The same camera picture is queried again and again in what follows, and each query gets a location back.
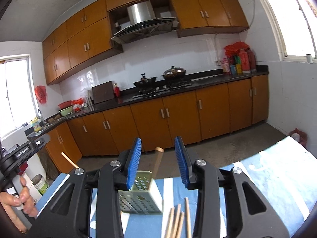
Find wooden chopstick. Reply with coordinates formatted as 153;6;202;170
185;197;192;238
61;152;79;169
152;147;164;179
165;207;175;238
176;212;185;238
171;204;181;238

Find lower wooden kitchen cabinets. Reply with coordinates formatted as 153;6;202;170
45;73;269;173

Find wooden kitchen cabinets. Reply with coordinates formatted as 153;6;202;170
42;0;249;84
45;73;269;173

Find upper wooden kitchen cabinets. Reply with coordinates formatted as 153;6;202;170
42;0;249;84

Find left hand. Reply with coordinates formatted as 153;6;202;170
1;177;38;221

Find yellow detergent bottle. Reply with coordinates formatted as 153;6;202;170
31;117;42;132

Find green perforated utensil holder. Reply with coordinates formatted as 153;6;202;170
119;171;163;214

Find white paint bucket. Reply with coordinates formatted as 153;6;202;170
32;174;49;195

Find green basin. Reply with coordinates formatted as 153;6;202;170
59;106;74;117

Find red bottle on counter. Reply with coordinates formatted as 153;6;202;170
113;83;120;98

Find dark cutting board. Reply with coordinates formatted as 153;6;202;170
92;81;115;104

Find red basin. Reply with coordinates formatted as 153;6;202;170
58;101;72;110

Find black wok left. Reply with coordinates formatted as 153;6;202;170
133;73;156;90

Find blue white striped tablecloth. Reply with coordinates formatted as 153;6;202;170
29;138;316;237

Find black wok with lid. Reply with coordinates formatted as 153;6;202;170
162;66;186;82

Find red thermos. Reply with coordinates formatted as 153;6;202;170
239;48;251;74

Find red plastic bag on counter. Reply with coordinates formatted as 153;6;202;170
224;41;250;64

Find steel range hood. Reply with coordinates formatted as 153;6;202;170
109;0;179;45

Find red plastic bag on wall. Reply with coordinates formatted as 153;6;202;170
34;85;47;104

